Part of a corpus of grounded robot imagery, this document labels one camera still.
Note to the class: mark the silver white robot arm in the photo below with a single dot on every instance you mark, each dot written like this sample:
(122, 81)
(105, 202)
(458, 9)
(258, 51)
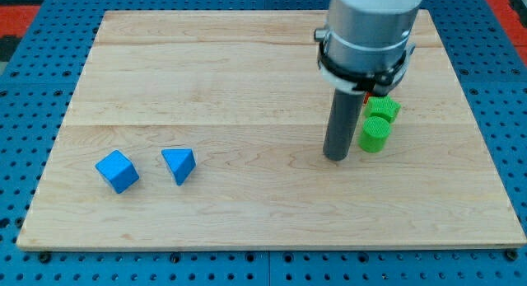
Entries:
(364, 46)

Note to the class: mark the blue cube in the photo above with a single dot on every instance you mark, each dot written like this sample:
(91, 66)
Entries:
(118, 171)

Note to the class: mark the light wooden board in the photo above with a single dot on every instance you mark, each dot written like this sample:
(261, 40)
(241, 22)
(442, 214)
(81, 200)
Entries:
(243, 91)

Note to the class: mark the blue triangular prism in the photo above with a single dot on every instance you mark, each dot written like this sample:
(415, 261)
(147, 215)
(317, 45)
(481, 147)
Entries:
(180, 162)

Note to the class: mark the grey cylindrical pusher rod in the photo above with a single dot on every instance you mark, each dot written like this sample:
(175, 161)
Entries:
(343, 118)

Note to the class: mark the green cylinder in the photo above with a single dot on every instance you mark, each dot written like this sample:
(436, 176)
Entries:
(374, 134)

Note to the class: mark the red block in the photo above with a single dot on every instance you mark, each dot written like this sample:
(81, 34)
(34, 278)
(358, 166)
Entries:
(367, 95)

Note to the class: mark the green star block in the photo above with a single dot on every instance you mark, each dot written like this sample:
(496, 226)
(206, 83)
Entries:
(384, 107)

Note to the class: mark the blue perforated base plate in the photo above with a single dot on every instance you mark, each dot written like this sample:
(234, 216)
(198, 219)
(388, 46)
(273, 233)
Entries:
(39, 80)

